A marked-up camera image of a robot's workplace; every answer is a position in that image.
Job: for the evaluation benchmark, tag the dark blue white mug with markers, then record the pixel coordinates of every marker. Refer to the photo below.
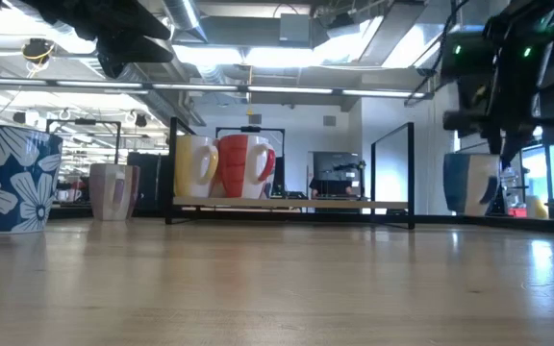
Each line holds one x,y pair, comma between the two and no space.
464,182

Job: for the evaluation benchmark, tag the blue white floral mug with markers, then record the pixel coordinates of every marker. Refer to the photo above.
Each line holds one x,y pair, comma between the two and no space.
17,182

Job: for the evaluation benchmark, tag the black cabinet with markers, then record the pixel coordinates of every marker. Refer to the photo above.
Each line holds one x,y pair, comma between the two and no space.
144,182

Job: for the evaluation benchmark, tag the grey ceiling box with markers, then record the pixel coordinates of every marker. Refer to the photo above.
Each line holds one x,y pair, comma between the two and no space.
295,28

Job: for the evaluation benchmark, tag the dark computer monitor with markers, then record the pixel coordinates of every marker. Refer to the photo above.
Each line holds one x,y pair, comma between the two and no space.
334,165

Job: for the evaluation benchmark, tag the mauve and white mug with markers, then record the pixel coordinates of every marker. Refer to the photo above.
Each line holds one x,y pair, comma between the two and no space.
108,192

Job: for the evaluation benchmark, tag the person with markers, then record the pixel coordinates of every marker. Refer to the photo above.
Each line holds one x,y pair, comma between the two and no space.
334,188

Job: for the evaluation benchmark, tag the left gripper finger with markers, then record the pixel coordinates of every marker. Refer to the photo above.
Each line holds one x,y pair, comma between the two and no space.
142,55
137,26

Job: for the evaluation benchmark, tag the yellow and white mug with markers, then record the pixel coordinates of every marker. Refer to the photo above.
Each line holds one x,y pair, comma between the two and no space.
188,165

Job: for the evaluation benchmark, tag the orange and white mug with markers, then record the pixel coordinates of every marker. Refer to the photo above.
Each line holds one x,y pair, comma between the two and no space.
238,165

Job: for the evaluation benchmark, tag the silver ventilation duct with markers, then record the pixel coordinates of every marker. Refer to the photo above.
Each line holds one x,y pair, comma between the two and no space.
183,17

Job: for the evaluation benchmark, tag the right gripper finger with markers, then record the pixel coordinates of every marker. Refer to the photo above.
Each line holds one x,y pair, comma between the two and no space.
493,139
511,146

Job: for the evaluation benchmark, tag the long LED light bar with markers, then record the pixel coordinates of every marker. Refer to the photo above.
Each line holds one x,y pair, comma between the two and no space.
200,87

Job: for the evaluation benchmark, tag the black aluminium rig frame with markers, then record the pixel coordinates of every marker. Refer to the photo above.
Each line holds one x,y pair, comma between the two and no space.
498,222

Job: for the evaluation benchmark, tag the pale yellow bottle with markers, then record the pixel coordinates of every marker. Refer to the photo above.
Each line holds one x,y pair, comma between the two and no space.
539,209

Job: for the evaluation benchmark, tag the small red box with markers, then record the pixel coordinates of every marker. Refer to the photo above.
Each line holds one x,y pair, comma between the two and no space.
517,212

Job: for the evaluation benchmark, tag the wooden shelf riser black frame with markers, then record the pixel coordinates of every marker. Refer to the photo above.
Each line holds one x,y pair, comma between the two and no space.
306,203

